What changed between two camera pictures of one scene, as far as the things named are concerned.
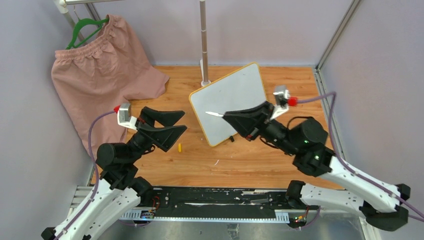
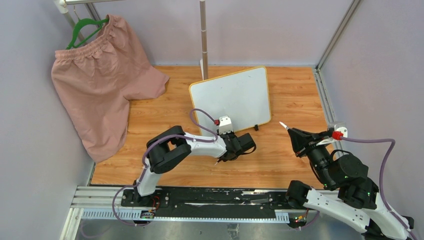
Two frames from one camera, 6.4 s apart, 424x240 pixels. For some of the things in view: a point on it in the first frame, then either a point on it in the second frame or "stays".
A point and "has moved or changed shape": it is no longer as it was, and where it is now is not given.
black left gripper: (165, 137) → (231, 134)
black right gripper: (249, 123) → (300, 139)
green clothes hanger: (78, 26) stays
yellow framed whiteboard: (242, 88) has moved or changed shape
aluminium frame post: (338, 33) stays
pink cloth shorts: (94, 78) stays
